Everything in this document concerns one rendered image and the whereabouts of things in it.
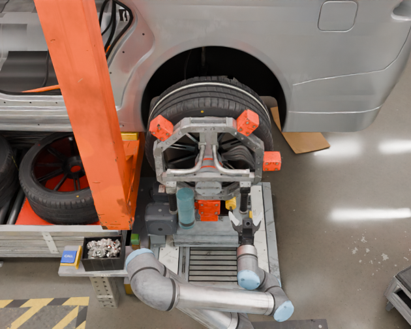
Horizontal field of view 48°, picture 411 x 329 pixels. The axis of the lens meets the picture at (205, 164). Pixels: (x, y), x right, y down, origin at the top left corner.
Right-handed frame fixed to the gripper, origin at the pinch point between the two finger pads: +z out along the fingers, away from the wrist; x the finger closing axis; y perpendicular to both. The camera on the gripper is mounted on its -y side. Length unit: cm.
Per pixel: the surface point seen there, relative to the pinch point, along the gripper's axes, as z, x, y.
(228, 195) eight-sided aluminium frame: 26.1, -7.1, 21.1
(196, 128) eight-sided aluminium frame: 26.3, -23.2, -26.9
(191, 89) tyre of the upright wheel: 47, -26, -34
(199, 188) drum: 11.5, -21.8, -1.9
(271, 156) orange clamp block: 29.7, 13.9, -5.1
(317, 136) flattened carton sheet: 139, 66, 83
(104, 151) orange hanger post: 10, -63, -28
